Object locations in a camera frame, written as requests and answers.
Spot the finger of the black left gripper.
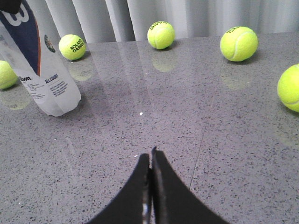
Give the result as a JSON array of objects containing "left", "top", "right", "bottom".
[{"left": 0, "top": 0, "right": 21, "bottom": 14}]

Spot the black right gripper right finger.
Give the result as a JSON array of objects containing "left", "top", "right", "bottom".
[{"left": 152, "top": 147, "right": 227, "bottom": 224}]

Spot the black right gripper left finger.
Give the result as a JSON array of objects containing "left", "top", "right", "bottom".
[{"left": 88, "top": 154, "right": 150, "bottom": 224}]

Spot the white blue tennis ball can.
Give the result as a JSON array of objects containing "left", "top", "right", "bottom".
[{"left": 0, "top": 0, "right": 81, "bottom": 117}]

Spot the far-left tennis ball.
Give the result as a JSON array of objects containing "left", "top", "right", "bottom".
[{"left": 0, "top": 61, "right": 18, "bottom": 89}]

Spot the Roland Garros labelled tennis ball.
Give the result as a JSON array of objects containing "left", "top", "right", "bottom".
[{"left": 58, "top": 34, "right": 86, "bottom": 61}]

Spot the centre tennis ball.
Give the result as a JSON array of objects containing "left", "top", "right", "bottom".
[{"left": 147, "top": 21, "right": 175, "bottom": 49}]

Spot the far-right tennis ball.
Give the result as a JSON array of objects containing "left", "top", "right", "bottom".
[{"left": 277, "top": 64, "right": 299, "bottom": 112}]

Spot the right tennis ball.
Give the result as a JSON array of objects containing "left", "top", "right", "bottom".
[{"left": 220, "top": 26, "right": 258, "bottom": 62}]

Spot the grey pleated curtain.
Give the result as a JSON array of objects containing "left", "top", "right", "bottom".
[{"left": 28, "top": 0, "right": 299, "bottom": 43}]

